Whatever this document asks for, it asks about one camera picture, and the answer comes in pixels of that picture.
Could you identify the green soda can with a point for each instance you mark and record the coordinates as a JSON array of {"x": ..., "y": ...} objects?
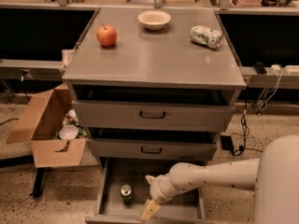
[{"x": 127, "y": 193}]

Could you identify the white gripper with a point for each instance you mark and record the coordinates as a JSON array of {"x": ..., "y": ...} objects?
[{"x": 157, "y": 187}]

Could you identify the grey drawer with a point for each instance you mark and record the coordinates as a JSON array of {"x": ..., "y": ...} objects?
[
  {"x": 187, "y": 208},
  {"x": 151, "y": 116},
  {"x": 154, "y": 150}
]

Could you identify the grey drawer cabinet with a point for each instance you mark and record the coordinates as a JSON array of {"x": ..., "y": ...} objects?
[{"x": 162, "y": 67}]

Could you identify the red apple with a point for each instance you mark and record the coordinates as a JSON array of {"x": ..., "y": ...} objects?
[{"x": 106, "y": 35}]

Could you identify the white bowl in box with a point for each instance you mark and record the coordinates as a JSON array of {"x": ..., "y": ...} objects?
[{"x": 68, "y": 132}]

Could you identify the middle grey drawer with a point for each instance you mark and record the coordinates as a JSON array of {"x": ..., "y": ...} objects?
[{"x": 154, "y": 150}]

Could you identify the bottom grey drawer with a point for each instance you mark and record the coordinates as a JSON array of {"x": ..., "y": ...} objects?
[{"x": 187, "y": 208}]

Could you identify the black power adapter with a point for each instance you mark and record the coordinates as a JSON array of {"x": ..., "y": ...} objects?
[{"x": 227, "y": 143}]

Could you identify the top grey drawer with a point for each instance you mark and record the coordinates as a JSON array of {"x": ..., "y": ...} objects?
[{"x": 151, "y": 116}]

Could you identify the black table leg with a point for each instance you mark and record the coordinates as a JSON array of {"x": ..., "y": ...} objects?
[{"x": 37, "y": 191}]

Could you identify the cardboard box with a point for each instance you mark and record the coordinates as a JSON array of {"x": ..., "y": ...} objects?
[{"x": 40, "y": 122}]

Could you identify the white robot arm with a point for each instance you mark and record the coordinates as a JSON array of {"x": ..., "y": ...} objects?
[{"x": 273, "y": 177}]

